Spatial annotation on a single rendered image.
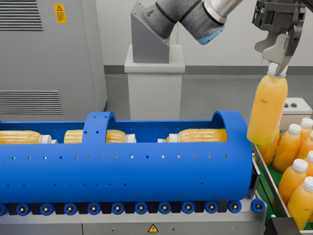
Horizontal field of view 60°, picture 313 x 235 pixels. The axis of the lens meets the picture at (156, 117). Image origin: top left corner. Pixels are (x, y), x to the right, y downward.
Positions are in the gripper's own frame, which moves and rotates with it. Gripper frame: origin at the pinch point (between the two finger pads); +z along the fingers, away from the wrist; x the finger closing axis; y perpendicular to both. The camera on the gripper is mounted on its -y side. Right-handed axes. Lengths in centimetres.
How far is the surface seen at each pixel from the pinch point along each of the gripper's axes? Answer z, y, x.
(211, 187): 34.3, 10.2, 4.2
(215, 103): 120, -40, -225
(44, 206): 50, 60, 2
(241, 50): 74, -77, -296
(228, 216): 51, 1, -1
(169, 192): 37.2, 21.8, 4.6
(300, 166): 31.4, -17.5, -4.6
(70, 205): 49, 52, 1
